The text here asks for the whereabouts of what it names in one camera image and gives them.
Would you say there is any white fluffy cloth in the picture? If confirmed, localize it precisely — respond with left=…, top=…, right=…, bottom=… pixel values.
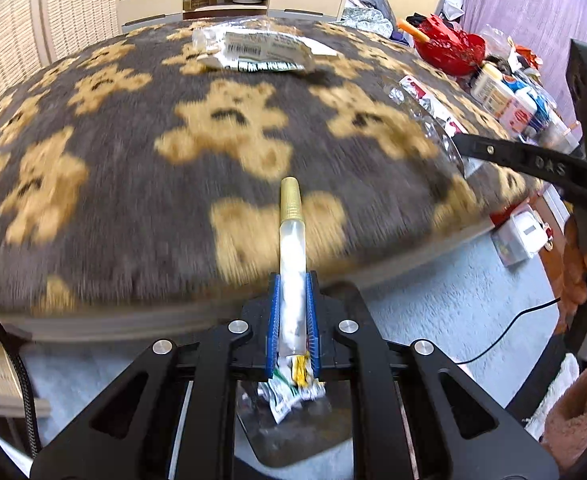
left=523, top=355, right=581, bottom=441

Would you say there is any white bottle orange label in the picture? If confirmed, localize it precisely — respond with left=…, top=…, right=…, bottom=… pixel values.
left=491, top=82, right=519, bottom=120

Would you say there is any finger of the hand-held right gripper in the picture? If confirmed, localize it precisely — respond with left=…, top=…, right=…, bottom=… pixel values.
left=453, top=132, right=587, bottom=206

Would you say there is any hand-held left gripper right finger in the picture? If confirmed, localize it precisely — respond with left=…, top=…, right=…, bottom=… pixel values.
left=304, top=272, right=559, bottom=480

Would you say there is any red and white foil wrapper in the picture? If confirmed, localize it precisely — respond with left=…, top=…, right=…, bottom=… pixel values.
left=386, top=75, right=469, bottom=163

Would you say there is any clear glass cup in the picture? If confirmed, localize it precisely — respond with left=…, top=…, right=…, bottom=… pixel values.
left=538, top=115, right=581, bottom=155

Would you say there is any black braided cable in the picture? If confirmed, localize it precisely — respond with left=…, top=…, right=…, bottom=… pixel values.
left=0, top=260, right=43, bottom=461

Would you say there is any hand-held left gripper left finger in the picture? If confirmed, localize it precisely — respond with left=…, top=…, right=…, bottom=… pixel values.
left=31, top=274, right=282, bottom=480

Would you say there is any bear print blanket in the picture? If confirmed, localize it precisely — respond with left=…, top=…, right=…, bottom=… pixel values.
left=0, top=17, right=529, bottom=313

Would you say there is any cream lid bottle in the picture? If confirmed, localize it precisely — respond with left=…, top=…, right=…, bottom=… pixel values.
left=471, top=62, right=507, bottom=106

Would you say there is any white printed plastic wrapper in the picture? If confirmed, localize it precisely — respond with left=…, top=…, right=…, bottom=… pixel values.
left=192, top=27, right=338, bottom=75

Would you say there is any person's right forearm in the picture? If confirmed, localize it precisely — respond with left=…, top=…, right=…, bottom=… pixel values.
left=543, top=345, right=587, bottom=461

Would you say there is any purple curtain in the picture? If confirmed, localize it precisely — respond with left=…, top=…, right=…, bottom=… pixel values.
left=461, top=0, right=587, bottom=121

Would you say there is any red bowl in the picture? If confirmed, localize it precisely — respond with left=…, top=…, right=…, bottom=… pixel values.
left=413, top=14, right=487, bottom=77

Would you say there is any thin black cable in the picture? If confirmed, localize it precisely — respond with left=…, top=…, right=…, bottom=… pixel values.
left=453, top=297, right=561, bottom=366

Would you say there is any yellow white wrapper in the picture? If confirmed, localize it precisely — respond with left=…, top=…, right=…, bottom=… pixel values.
left=258, top=352, right=328, bottom=427

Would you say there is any white bottle pink label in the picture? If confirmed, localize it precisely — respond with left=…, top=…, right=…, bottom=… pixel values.
left=501, top=89, right=539, bottom=133

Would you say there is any clear tube with gold cap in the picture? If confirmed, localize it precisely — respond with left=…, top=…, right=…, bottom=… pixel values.
left=276, top=176, right=310, bottom=361

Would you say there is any black waste bin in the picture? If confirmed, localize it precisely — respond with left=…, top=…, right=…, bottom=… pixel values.
left=234, top=380, right=357, bottom=467

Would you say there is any light grey rug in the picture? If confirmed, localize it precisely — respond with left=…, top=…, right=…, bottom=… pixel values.
left=21, top=232, right=567, bottom=461

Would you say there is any floral cloth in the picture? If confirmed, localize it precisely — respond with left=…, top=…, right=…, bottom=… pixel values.
left=343, top=7, right=394, bottom=38

